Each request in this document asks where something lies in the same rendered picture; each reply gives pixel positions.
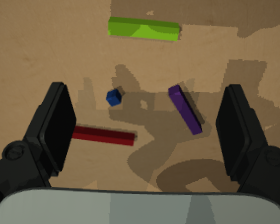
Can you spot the lime green rod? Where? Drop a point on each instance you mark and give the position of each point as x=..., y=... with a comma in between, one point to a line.
x=143, y=28

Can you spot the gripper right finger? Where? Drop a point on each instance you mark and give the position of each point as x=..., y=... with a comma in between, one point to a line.
x=247, y=157

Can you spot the dark red rod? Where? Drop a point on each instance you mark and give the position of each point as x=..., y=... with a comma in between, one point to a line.
x=102, y=135

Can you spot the small blue cube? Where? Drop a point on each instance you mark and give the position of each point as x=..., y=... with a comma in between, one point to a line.
x=114, y=97

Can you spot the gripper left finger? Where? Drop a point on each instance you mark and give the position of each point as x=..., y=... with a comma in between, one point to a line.
x=42, y=152

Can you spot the purple rod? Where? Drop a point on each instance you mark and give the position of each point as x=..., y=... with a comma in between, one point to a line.
x=180, y=101

